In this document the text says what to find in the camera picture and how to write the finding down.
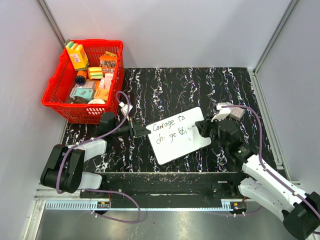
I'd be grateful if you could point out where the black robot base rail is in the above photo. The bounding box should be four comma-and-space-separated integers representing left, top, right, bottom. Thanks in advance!
79, 172, 248, 208

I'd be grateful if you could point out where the yellow green sponge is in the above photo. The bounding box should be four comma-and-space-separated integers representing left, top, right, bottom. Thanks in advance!
87, 67, 104, 80

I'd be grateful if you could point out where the purple floor cable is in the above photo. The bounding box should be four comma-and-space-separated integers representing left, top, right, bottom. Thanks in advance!
82, 188, 143, 224

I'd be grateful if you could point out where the red plastic shopping basket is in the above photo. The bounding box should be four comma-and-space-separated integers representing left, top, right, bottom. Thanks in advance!
42, 39, 125, 124

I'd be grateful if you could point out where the grey whiteboard eraser block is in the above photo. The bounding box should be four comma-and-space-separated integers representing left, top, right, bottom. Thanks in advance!
229, 107, 245, 121

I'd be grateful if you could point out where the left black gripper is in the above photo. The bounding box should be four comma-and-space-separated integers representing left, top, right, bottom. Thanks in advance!
111, 115, 150, 139

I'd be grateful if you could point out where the pink white box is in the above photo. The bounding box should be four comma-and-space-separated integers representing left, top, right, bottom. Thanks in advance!
98, 72, 114, 90

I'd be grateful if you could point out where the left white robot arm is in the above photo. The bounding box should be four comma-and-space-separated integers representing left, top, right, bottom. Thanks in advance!
40, 112, 151, 198

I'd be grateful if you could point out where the orange can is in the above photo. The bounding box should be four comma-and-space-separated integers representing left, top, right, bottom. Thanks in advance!
75, 70, 87, 86

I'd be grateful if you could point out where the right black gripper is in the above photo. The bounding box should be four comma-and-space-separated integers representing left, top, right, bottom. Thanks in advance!
195, 114, 228, 151

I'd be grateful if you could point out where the white round lid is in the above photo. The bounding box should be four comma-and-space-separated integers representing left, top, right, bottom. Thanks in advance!
88, 98, 105, 105

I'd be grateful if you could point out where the yellow juice carton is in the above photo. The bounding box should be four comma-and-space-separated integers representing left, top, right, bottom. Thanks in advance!
65, 40, 89, 71

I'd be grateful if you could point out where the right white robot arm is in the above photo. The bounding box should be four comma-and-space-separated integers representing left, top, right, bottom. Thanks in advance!
195, 118, 320, 240

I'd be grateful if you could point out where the teal product box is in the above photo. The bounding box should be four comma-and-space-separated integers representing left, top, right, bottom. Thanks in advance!
69, 87, 95, 101

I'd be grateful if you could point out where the white rectangular whiteboard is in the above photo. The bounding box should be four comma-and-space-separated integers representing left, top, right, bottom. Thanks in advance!
146, 106, 212, 165

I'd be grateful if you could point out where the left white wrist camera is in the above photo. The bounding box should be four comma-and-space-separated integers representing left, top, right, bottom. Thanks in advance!
119, 102, 133, 116

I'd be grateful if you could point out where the orange small box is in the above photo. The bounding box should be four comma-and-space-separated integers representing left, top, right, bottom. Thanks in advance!
93, 88, 109, 102

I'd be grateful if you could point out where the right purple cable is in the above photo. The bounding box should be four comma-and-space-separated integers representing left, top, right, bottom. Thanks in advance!
219, 104, 320, 221

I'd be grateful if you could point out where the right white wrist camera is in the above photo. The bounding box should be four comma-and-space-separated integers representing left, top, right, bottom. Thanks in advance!
211, 102, 232, 122

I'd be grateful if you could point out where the orange snack box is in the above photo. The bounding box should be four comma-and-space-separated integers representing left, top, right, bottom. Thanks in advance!
99, 51, 118, 68

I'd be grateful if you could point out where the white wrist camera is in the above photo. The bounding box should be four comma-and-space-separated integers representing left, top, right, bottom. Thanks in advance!
119, 102, 133, 116
211, 102, 232, 122

